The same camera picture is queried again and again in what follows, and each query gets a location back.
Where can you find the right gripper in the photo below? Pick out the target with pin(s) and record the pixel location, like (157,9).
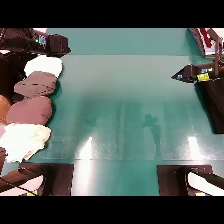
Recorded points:
(188,74)

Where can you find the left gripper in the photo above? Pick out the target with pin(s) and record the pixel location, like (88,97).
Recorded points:
(58,45)

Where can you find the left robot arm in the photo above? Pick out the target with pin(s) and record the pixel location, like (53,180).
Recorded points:
(20,41)

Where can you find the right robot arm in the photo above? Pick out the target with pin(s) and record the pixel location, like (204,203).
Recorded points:
(213,100)

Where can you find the heap of clothes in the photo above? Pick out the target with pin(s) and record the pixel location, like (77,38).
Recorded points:
(205,38)

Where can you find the dark brown garment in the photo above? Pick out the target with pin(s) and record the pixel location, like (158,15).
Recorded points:
(35,86)

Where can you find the mauve garment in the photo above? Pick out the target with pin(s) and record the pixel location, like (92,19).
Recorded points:
(30,110)

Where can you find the orange garment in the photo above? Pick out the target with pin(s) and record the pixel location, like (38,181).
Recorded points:
(3,108)

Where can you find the cream garment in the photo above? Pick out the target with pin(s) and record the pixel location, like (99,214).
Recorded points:
(21,140)

